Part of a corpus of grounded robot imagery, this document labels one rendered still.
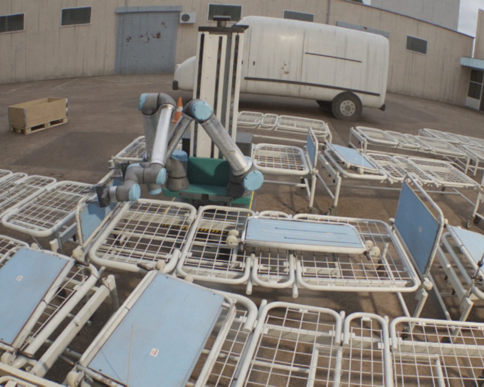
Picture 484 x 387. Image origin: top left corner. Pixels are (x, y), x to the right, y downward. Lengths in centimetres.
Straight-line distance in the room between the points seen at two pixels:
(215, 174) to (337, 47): 700
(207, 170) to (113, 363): 195
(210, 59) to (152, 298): 185
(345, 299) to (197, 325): 145
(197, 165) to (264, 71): 639
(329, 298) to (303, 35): 743
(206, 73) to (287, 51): 642
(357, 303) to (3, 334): 227
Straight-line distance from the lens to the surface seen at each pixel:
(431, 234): 219
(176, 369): 141
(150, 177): 211
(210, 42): 289
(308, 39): 933
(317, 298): 274
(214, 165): 294
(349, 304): 274
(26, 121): 779
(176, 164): 284
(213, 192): 287
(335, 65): 948
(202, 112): 238
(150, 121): 256
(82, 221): 219
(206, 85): 291
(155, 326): 156
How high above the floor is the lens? 163
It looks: 23 degrees down
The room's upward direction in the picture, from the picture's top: 5 degrees clockwise
